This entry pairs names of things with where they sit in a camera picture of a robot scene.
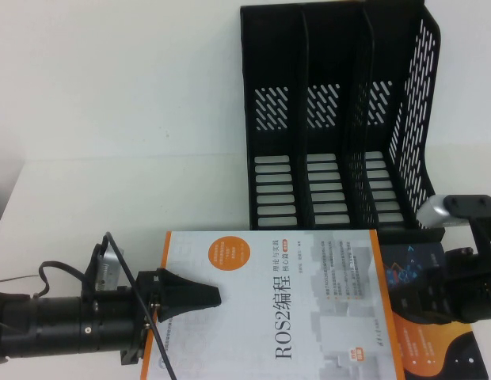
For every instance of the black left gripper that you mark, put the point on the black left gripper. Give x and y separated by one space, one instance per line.
150 293

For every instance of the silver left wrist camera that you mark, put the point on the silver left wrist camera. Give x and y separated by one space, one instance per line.
109 265

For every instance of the black perforated plastic book stand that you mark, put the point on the black perforated plastic book stand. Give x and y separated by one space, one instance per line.
332 47

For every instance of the dark robot book orange blob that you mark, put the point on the dark robot book orange blob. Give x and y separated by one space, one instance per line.
435 348

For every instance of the white orange ROS2 book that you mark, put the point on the white orange ROS2 book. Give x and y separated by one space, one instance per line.
309 297

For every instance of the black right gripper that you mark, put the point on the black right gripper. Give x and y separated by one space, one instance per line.
475 289

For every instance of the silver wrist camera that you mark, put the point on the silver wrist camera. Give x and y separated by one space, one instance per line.
109 265
433 211

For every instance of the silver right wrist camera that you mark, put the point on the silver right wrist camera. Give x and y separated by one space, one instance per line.
433 211

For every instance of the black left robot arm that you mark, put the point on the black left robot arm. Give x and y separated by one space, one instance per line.
51 324

